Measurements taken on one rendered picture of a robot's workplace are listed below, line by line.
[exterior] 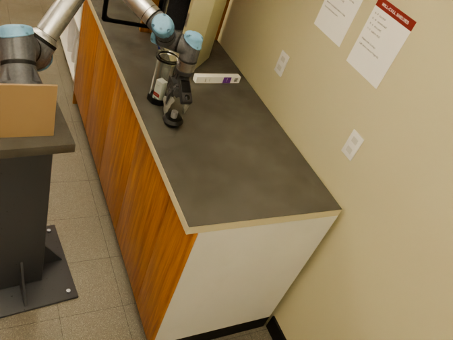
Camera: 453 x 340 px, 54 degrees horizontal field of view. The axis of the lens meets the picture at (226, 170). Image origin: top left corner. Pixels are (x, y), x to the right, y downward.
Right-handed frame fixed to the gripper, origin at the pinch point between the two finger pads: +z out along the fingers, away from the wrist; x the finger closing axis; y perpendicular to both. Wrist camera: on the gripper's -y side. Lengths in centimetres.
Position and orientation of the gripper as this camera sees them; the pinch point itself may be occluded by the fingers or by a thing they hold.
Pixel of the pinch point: (174, 112)
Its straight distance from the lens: 192.6
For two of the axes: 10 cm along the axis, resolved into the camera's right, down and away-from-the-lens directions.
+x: -8.7, 0.4, -4.9
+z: -3.0, 7.3, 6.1
